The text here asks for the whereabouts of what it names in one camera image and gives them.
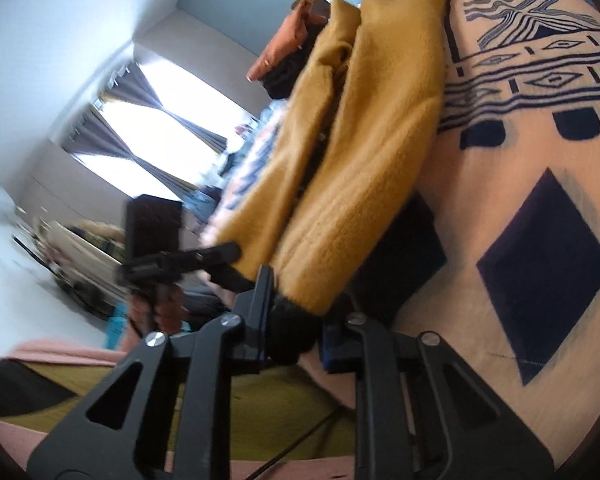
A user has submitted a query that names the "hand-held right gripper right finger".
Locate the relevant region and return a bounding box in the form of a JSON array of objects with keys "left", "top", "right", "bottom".
[{"left": 322, "top": 312, "right": 556, "bottom": 480}]

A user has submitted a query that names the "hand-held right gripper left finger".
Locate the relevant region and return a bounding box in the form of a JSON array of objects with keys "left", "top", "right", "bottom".
[{"left": 27, "top": 265, "right": 276, "bottom": 480}]

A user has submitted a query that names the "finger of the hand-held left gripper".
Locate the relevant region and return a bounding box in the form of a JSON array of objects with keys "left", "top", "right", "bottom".
[
  {"left": 180, "top": 241, "right": 242, "bottom": 267},
  {"left": 210, "top": 264, "right": 258, "bottom": 295}
]

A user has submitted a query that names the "mustard knit cardigan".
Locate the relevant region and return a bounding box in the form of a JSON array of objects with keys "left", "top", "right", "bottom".
[{"left": 212, "top": 0, "right": 448, "bottom": 366}]

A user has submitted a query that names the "person's left hand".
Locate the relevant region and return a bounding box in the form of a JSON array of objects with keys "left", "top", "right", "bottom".
[{"left": 129, "top": 282, "right": 187, "bottom": 337}]

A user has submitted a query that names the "grey curtain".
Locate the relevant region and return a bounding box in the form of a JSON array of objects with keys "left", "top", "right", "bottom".
[
  {"left": 100, "top": 66, "right": 227, "bottom": 153},
  {"left": 61, "top": 137, "right": 202, "bottom": 202}
]

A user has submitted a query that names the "olive green cloth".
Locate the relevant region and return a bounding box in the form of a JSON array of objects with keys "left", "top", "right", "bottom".
[{"left": 0, "top": 360, "right": 361, "bottom": 461}]

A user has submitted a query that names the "black folded garment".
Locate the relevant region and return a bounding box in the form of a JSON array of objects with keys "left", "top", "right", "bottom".
[{"left": 260, "top": 0, "right": 331, "bottom": 101}]

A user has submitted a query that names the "orange folded garment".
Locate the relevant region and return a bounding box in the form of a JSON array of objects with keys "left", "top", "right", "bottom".
[{"left": 246, "top": 0, "right": 331, "bottom": 83}]

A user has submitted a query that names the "pink patterned blanket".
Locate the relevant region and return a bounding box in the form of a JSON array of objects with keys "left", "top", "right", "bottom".
[{"left": 200, "top": 0, "right": 600, "bottom": 466}]

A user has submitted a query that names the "black cable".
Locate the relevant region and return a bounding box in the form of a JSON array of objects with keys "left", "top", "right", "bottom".
[{"left": 247, "top": 405, "right": 348, "bottom": 480}]

